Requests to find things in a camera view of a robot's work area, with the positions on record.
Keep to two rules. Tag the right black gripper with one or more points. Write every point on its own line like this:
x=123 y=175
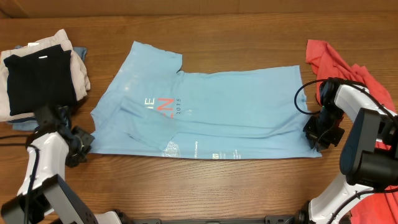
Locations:
x=313 y=137

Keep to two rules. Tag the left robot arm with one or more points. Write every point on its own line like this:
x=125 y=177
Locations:
x=52 y=147

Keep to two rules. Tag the folded blue jeans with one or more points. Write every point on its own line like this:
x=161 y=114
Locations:
x=30 y=123

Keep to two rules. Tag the black folded shirt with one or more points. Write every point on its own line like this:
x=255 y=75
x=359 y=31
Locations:
x=39 y=79

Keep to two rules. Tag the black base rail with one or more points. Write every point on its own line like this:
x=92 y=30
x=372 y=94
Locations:
x=270 y=219

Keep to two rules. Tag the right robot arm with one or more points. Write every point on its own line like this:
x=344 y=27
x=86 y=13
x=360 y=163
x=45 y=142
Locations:
x=368 y=161

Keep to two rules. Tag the light blue printed t-shirt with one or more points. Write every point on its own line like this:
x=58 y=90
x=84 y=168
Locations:
x=154 y=108

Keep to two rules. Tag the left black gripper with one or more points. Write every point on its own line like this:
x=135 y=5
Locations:
x=87 y=139

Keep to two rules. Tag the beige folded garment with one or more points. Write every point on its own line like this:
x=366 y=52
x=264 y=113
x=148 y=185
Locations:
x=80 y=78

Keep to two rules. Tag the red t-shirt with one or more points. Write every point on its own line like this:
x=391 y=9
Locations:
x=326 y=62

